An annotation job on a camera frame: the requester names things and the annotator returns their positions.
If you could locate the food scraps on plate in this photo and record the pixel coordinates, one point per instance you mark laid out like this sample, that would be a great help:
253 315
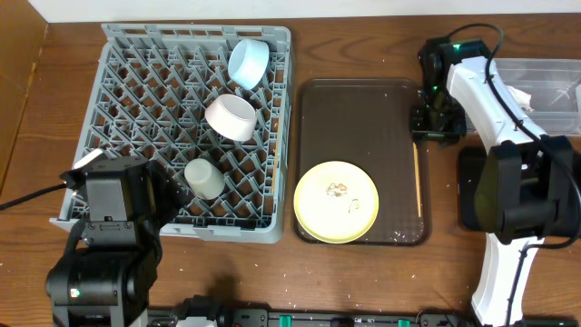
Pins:
341 193

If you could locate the white cup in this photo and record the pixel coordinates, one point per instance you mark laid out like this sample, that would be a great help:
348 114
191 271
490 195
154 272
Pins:
205 180

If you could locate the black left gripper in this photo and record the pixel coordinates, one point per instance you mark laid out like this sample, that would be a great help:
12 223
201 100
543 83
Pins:
166 195

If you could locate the yellow green snack wrapper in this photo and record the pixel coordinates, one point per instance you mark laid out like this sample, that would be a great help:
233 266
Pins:
522 98

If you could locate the white pink bowl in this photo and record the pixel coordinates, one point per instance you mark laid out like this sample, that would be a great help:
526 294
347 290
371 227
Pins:
232 117

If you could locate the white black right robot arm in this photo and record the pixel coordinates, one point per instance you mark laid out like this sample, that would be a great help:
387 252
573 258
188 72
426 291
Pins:
526 187

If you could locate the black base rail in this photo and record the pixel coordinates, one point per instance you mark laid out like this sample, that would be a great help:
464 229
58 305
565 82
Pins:
204 311

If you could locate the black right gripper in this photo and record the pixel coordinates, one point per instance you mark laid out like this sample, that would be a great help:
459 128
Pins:
420 122

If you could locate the wooden chopstick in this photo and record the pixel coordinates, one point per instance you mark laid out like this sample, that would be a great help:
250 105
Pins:
417 179
274 147

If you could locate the dark brown tray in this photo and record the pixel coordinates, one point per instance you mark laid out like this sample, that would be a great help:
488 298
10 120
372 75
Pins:
366 122

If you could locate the clear plastic bin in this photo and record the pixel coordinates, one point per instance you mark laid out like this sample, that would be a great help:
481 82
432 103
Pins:
554 87

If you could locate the black bin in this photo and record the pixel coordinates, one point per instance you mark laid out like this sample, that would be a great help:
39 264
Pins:
471 161

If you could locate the yellow plate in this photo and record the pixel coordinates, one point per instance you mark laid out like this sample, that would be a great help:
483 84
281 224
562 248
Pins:
323 217

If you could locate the grey dishwasher rack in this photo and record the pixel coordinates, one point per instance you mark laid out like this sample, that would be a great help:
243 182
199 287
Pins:
151 90

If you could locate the light blue bowl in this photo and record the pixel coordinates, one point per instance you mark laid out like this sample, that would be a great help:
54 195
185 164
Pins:
248 62

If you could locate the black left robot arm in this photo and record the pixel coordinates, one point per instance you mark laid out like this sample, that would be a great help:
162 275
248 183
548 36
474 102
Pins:
110 259

